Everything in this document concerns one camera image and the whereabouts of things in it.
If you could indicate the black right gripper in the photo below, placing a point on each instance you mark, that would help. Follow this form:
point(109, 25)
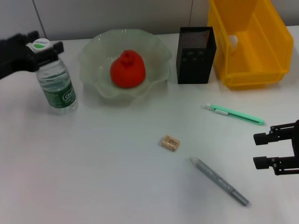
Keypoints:
point(295, 140)

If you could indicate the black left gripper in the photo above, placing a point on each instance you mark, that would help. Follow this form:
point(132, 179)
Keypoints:
point(16, 56)

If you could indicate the mint green utility knife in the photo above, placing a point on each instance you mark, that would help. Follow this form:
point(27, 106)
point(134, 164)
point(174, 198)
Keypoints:
point(233, 114)

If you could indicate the clear green-label water bottle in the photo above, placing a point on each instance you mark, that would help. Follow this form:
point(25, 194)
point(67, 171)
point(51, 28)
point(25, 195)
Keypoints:
point(58, 93)

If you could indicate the small beige eraser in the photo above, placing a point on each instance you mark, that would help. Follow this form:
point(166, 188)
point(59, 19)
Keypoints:
point(170, 142)

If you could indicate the white paper ball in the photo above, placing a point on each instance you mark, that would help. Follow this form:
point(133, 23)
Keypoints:
point(233, 42)

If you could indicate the grey marker pen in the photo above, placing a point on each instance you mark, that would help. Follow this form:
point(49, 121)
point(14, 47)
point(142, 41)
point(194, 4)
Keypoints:
point(217, 180)

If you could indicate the translucent wavy fruit plate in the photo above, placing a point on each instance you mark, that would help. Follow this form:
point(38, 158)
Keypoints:
point(98, 91)

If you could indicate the black mesh pen holder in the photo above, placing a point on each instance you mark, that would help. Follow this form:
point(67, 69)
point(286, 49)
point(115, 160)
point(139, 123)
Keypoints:
point(196, 67)

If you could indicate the yellow plastic bin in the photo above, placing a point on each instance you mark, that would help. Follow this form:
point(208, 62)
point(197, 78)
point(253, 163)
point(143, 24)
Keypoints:
point(252, 65)

